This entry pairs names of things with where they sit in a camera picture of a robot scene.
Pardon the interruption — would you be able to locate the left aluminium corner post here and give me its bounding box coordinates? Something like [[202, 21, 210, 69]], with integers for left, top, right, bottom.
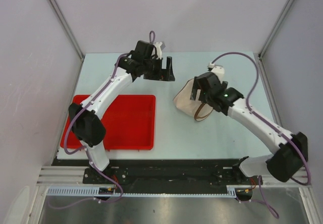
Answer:
[[47, 0, 85, 62]]

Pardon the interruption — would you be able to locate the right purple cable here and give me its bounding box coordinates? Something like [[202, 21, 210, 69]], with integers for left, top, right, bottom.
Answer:
[[213, 51, 311, 219]]

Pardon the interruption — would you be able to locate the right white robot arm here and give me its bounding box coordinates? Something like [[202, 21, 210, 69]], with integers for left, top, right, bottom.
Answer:
[[191, 72, 308, 184]]

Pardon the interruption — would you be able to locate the aluminium corner post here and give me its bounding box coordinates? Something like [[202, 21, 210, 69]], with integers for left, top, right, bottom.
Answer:
[[257, 0, 306, 58], [47, 0, 85, 62]]

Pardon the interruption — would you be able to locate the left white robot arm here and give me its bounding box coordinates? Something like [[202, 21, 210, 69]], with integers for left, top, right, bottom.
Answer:
[[67, 40, 175, 184]]

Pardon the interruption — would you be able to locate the red plastic tray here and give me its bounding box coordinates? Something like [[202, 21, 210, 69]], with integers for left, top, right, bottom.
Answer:
[[60, 94, 156, 151]]

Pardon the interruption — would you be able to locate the white slotted cable duct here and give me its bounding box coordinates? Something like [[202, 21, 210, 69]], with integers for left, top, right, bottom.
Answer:
[[47, 186, 237, 198]]

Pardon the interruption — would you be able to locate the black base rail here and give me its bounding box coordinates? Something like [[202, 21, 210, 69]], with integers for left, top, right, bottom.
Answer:
[[52, 158, 262, 186]]

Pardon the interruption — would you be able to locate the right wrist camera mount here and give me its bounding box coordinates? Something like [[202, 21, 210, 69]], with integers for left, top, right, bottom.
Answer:
[[207, 63, 225, 83]]

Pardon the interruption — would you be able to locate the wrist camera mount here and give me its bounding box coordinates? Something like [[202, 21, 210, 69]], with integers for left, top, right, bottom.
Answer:
[[207, 63, 225, 83], [153, 41, 166, 59]]

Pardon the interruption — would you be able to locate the beige mesh laundry bag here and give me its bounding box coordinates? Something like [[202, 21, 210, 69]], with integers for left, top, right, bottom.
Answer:
[[173, 79, 213, 122]]

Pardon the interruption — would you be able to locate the right aluminium corner post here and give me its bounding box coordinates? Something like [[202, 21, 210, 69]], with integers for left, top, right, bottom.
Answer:
[[257, 0, 306, 58]]

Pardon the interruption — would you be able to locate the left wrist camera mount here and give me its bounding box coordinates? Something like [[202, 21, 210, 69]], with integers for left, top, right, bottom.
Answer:
[[153, 41, 166, 59]]

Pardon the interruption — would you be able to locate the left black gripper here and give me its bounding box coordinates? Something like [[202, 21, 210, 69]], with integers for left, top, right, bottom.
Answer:
[[142, 56, 174, 81]]

